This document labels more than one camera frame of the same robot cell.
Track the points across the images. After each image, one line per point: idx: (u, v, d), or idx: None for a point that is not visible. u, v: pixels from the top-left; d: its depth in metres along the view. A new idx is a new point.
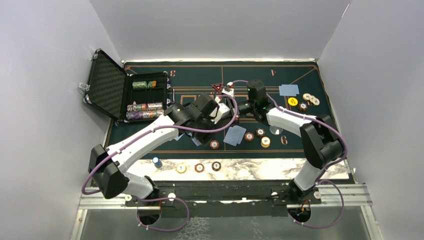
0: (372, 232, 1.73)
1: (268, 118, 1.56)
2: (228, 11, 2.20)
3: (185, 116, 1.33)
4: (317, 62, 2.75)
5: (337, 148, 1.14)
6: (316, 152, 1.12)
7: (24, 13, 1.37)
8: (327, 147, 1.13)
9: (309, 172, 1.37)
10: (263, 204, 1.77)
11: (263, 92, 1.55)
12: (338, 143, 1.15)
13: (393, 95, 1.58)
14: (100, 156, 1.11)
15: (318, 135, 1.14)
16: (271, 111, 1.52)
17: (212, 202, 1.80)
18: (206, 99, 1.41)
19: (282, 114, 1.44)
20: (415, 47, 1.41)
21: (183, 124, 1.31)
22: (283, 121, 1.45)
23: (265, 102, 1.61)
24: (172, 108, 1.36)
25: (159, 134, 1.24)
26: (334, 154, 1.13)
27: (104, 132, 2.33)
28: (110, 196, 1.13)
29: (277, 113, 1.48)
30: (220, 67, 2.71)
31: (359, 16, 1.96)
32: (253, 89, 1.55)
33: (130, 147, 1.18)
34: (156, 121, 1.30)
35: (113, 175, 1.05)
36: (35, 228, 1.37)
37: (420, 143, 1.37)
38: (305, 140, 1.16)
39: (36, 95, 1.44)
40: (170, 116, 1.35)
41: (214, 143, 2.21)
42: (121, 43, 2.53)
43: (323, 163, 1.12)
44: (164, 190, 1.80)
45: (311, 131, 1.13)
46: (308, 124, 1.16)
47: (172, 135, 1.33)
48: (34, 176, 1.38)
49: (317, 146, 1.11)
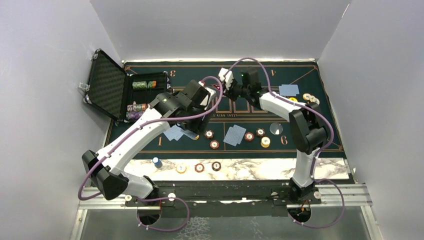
0: (372, 232, 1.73)
1: (260, 103, 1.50)
2: (228, 11, 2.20)
3: (173, 106, 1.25)
4: (317, 62, 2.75)
5: (321, 134, 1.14)
6: (301, 137, 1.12)
7: (24, 13, 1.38)
8: (313, 133, 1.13)
9: (300, 162, 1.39)
10: (262, 204, 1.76)
11: (256, 76, 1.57)
12: (324, 130, 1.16)
13: (393, 95, 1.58)
14: (91, 162, 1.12)
15: (305, 121, 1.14)
16: (264, 94, 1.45)
17: (212, 202, 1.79)
18: (195, 86, 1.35)
19: (274, 99, 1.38)
20: (415, 47, 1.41)
21: (172, 114, 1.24)
22: (274, 106, 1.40)
23: (258, 88, 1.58)
24: (159, 98, 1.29)
25: (147, 130, 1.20)
26: (318, 139, 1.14)
27: (104, 132, 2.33)
28: (112, 197, 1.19)
29: (268, 97, 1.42)
30: (220, 67, 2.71)
31: (359, 16, 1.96)
32: (247, 73, 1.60)
33: (120, 149, 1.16)
34: (144, 117, 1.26)
35: (106, 180, 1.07)
36: (35, 228, 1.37)
37: (419, 144, 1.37)
38: (293, 126, 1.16)
39: (36, 95, 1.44)
40: (157, 109, 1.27)
41: (214, 143, 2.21)
42: (121, 43, 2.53)
43: (307, 148, 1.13)
44: (164, 190, 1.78)
45: (299, 117, 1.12)
46: (297, 110, 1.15)
47: (163, 127, 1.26)
48: (34, 177, 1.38)
49: (303, 131, 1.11)
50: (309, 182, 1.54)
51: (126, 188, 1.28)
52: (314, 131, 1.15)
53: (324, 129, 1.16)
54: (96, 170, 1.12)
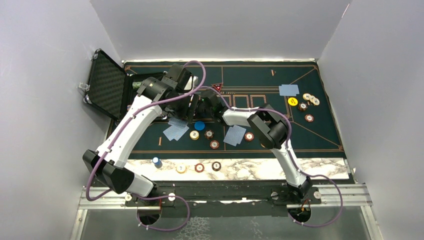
0: (372, 232, 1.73)
1: (226, 120, 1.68)
2: (228, 11, 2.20)
3: (161, 88, 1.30)
4: (317, 62, 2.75)
5: (282, 129, 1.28)
6: (264, 136, 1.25)
7: (24, 14, 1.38)
8: (274, 131, 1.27)
9: (281, 160, 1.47)
10: (262, 204, 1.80)
11: (215, 98, 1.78)
12: (282, 124, 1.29)
13: (393, 94, 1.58)
14: (93, 160, 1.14)
15: (263, 121, 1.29)
16: (225, 111, 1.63)
17: (212, 202, 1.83)
18: (178, 69, 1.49)
19: (232, 113, 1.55)
20: (415, 46, 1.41)
21: (162, 96, 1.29)
22: (235, 118, 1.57)
23: (220, 107, 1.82)
24: (144, 84, 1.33)
25: (141, 118, 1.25)
26: (281, 134, 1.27)
27: (104, 132, 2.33)
28: (121, 190, 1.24)
29: (228, 112, 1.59)
30: (220, 67, 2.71)
31: (359, 16, 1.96)
32: (207, 98, 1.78)
33: (118, 141, 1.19)
34: (135, 106, 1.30)
35: (113, 174, 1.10)
36: (36, 227, 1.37)
37: (420, 144, 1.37)
38: (255, 129, 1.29)
39: (36, 95, 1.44)
40: (146, 95, 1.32)
41: (214, 143, 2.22)
42: (121, 43, 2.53)
43: (274, 144, 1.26)
44: (164, 190, 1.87)
45: (255, 119, 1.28)
46: (253, 114, 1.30)
47: (155, 112, 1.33)
48: (35, 177, 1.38)
49: (264, 130, 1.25)
50: (303, 178, 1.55)
51: (131, 181, 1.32)
52: (273, 127, 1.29)
53: (282, 121, 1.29)
54: (99, 167, 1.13)
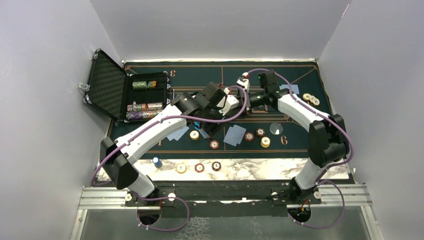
0: (372, 232, 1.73)
1: (278, 104, 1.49)
2: (228, 12, 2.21)
3: (192, 106, 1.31)
4: (317, 62, 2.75)
5: (339, 148, 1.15)
6: (319, 151, 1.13)
7: (23, 14, 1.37)
8: (331, 148, 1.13)
9: (310, 170, 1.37)
10: (262, 204, 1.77)
11: (273, 76, 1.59)
12: (344, 146, 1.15)
13: (392, 95, 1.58)
14: (109, 148, 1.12)
15: (326, 134, 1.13)
16: (284, 97, 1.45)
17: (212, 202, 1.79)
18: (214, 89, 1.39)
19: (293, 104, 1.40)
20: (415, 46, 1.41)
21: (191, 113, 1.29)
22: (293, 112, 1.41)
23: (276, 88, 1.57)
24: (179, 97, 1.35)
25: (166, 125, 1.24)
26: (336, 153, 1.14)
27: (104, 132, 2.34)
28: (121, 186, 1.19)
29: (289, 101, 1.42)
30: (220, 67, 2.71)
31: (359, 16, 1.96)
32: (263, 75, 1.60)
33: (139, 138, 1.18)
34: (164, 112, 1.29)
35: (123, 166, 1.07)
36: (36, 228, 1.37)
37: (419, 144, 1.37)
38: (313, 139, 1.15)
39: (36, 95, 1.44)
40: (178, 106, 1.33)
41: (214, 143, 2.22)
42: (121, 43, 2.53)
43: (323, 161, 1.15)
44: (164, 190, 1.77)
45: (320, 130, 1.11)
46: (319, 122, 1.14)
47: (181, 124, 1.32)
48: (34, 177, 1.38)
49: (322, 144, 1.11)
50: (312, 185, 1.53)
51: (133, 181, 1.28)
52: (333, 144, 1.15)
53: (345, 143, 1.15)
54: (112, 156, 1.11)
